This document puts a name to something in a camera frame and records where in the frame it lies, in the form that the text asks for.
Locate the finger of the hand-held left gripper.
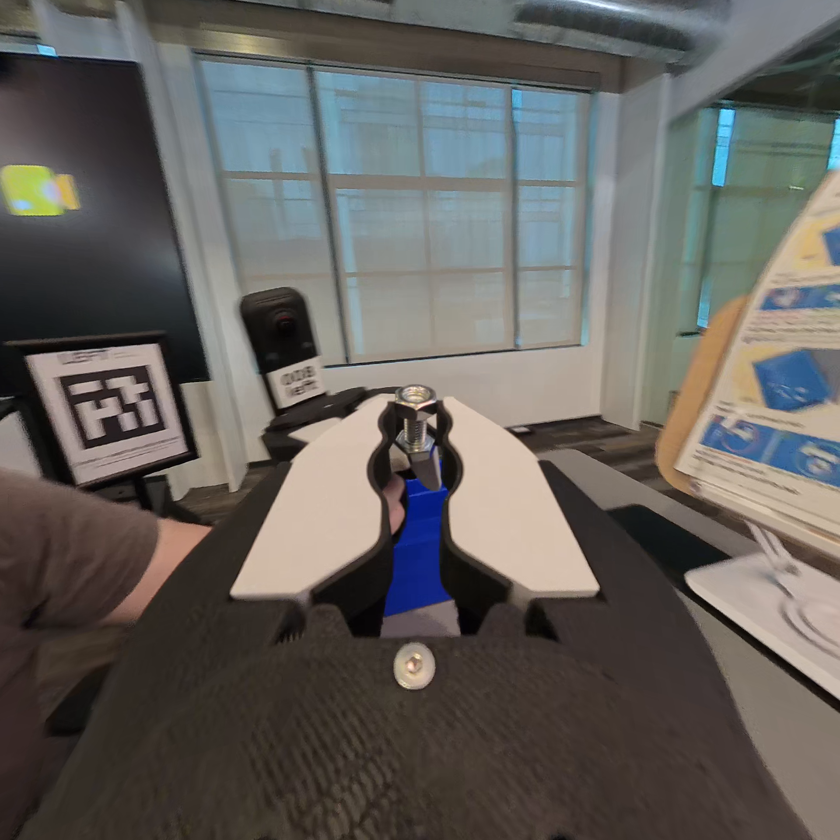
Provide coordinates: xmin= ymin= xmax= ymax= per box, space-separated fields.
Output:
xmin=289 ymin=415 xmax=445 ymax=493

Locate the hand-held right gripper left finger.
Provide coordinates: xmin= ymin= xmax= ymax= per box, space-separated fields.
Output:
xmin=230 ymin=394 xmax=396 ymax=627

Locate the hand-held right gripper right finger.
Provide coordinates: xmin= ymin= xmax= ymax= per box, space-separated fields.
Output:
xmin=434 ymin=395 xmax=601 ymax=631

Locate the silver bolt with nut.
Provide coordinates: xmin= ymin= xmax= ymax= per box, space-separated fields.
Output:
xmin=395 ymin=385 xmax=438 ymax=426

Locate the blue plastic bin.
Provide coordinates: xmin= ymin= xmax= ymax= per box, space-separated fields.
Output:
xmin=382 ymin=459 xmax=455 ymax=619

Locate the black pad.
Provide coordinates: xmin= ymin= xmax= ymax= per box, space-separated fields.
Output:
xmin=607 ymin=505 xmax=731 ymax=585

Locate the large multi-pane window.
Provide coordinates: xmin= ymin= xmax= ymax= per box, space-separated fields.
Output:
xmin=193 ymin=52 xmax=595 ymax=366

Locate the black framed marker sign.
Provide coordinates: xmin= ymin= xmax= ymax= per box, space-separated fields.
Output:
xmin=3 ymin=331 xmax=204 ymax=526

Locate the rounded wooden backing board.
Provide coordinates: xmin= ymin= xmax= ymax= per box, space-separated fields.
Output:
xmin=656 ymin=295 xmax=840 ymax=578

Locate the laminated instruction sheet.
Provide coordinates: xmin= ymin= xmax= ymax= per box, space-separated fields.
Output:
xmin=676 ymin=167 xmax=840 ymax=546

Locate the small glass window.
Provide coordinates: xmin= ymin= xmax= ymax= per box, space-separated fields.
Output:
xmin=682 ymin=105 xmax=840 ymax=329

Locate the large black wall display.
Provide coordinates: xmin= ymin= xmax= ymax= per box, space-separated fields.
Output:
xmin=0 ymin=52 xmax=211 ymax=395

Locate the silver ceiling air duct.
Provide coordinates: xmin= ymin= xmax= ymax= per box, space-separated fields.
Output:
xmin=512 ymin=0 xmax=732 ymax=55

